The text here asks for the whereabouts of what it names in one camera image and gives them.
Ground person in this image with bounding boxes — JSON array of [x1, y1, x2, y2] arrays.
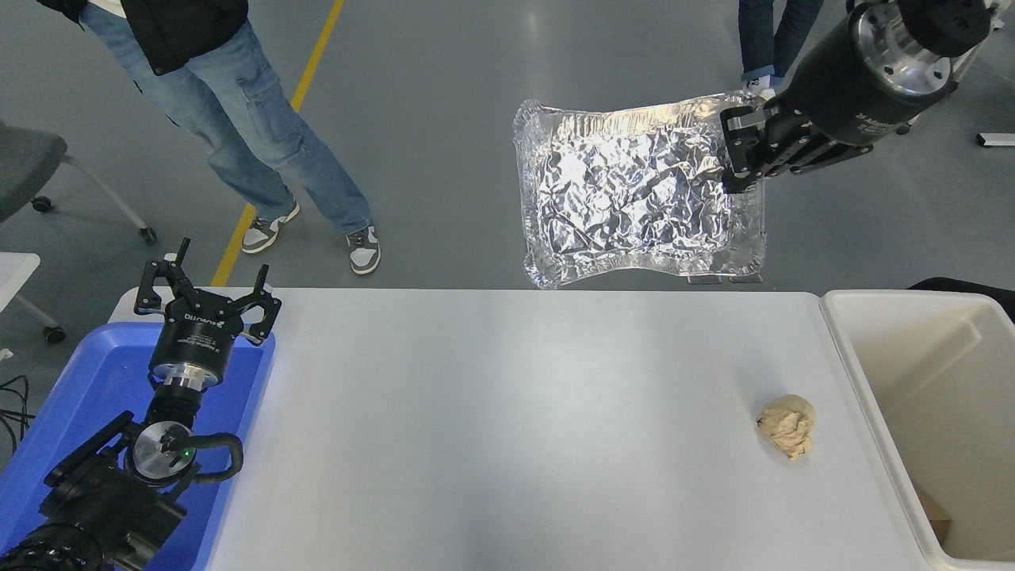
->
[[737, 0, 825, 100]]

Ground crumpled tan paper ball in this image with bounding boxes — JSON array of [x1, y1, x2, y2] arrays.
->
[[755, 394, 817, 461]]

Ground large pale plastic bin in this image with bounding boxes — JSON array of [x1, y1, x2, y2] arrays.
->
[[819, 289, 1015, 571]]

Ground silver foil tray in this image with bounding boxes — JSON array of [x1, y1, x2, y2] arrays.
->
[[513, 91, 768, 289]]

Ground brown cardboard piece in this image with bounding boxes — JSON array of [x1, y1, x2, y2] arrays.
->
[[912, 484, 952, 546]]

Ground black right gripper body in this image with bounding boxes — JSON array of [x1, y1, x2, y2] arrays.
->
[[779, 10, 951, 149]]

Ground dark object behind bin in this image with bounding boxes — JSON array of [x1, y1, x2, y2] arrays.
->
[[908, 278, 1015, 322]]

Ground black cables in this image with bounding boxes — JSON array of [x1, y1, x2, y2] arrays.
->
[[0, 375, 34, 454]]

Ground blue plastic tray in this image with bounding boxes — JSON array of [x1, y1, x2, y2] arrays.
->
[[0, 321, 277, 571]]

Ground grey office chair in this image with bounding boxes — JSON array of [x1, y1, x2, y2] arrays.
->
[[0, 119, 158, 243]]

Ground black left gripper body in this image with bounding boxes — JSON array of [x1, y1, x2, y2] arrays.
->
[[151, 288, 248, 375]]

